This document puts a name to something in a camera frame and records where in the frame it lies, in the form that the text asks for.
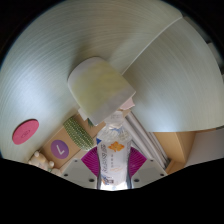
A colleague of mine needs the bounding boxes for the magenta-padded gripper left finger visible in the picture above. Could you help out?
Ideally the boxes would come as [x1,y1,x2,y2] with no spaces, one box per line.
[60,146,100,189]

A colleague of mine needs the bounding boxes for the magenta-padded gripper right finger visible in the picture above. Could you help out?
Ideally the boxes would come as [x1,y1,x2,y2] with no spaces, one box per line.
[128,146,168,189]

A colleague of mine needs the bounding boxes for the clear plastic drink bottle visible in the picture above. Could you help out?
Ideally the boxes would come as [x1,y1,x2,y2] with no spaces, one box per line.
[95,110,133,191]

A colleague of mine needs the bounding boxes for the round purple number sign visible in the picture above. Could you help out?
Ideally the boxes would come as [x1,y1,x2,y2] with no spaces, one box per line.
[50,139,70,160]

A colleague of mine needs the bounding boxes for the grey window curtain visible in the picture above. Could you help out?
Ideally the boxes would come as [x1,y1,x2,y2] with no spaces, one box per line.
[124,111,171,168]

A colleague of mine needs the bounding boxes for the beige mouse plush toy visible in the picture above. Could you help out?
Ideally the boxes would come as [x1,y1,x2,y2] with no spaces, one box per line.
[27,150,63,177]

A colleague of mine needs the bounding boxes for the tall green cactus ornament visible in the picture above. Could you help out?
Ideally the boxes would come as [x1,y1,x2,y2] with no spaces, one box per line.
[63,115,96,152]

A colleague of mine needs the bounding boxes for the small potted plant white pot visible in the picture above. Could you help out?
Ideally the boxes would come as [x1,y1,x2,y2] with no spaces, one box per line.
[77,107,97,128]

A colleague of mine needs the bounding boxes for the flat round red coaster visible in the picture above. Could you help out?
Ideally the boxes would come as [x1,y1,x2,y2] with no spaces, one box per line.
[12,118,40,146]

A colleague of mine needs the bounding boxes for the grey-green desk partition panel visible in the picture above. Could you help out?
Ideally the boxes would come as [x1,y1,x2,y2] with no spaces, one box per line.
[119,16,224,133]

